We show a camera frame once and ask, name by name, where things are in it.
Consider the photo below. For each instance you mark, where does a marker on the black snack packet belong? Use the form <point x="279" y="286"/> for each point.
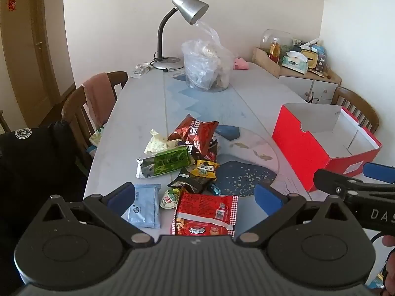
<point x="191" y="183"/>

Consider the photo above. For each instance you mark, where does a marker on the blue candy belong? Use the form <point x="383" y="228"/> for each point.
<point x="214" y="189"/>

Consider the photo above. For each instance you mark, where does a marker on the orange drink bottle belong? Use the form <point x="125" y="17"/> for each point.
<point x="274" y="51"/>

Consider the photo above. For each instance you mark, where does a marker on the green white tissue box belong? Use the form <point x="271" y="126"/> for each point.
<point x="294" y="63"/>

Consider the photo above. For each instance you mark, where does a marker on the red door decoration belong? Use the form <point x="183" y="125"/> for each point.
<point x="11" y="2"/>

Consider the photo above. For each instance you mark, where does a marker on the cream snack packet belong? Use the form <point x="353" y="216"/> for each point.
<point x="157" y="145"/>

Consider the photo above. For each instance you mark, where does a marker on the small red snack packet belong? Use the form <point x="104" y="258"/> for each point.
<point x="211" y="152"/>

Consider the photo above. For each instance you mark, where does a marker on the large red snack packet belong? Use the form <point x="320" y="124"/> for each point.
<point x="203" y="206"/>

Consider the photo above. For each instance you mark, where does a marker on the white tube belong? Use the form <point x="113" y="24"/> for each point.
<point x="312" y="42"/>

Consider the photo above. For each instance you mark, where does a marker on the black jacket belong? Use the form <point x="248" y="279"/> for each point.
<point x="34" y="166"/>

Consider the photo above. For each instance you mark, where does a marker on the small round green white packet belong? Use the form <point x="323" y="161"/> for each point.
<point x="169" y="198"/>

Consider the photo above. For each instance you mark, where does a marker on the wooden chair with dark seat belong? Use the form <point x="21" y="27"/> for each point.
<point x="359" y="104"/>

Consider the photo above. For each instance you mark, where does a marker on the white wooden cabinet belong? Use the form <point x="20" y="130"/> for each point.
<point x="296" y="84"/>

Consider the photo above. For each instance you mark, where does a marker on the clear plastic bag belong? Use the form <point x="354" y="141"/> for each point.
<point x="205" y="64"/>

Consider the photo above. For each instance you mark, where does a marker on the red cardboard box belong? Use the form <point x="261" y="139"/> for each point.
<point x="296" y="148"/>

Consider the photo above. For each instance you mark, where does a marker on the light blue snack packet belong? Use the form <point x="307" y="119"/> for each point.
<point x="143" y="206"/>

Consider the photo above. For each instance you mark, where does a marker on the green snack packet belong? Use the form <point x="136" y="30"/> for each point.
<point x="166" y="162"/>

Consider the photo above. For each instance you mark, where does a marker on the wooden door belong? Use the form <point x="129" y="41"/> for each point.
<point x="27" y="52"/>

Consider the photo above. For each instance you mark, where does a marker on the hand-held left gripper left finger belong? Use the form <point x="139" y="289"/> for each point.
<point x="118" y="199"/>

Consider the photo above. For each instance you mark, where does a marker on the glass jar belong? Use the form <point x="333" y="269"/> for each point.
<point x="282" y="37"/>

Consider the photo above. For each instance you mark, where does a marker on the silver desk lamp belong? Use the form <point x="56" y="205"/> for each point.
<point x="191" y="7"/>

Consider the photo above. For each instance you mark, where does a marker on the wooden chair with towel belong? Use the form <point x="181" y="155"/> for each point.
<point x="72" y="111"/>

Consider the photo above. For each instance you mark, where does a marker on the brown red cookie packet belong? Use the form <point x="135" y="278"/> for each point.
<point x="194" y="132"/>

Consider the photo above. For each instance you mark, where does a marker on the pale green packet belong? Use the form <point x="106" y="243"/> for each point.
<point x="98" y="136"/>

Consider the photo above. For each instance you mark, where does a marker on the person's right hand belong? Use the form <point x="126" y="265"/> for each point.
<point x="391" y="265"/>

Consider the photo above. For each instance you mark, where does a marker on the pink towel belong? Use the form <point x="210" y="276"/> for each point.
<point x="98" y="98"/>

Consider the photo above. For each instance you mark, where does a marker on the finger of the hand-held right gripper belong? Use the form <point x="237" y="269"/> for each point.
<point x="330" y="182"/>
<point x="381" y="172"/>

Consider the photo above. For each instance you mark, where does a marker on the yellow snack packet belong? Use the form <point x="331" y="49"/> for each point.
<point x="203" y="169"/>

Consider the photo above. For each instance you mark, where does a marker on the pink cloth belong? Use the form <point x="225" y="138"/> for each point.
<point x="240" y="64"/>

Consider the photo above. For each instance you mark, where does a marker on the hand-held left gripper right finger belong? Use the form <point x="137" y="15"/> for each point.
<point x="267" y="199"/>

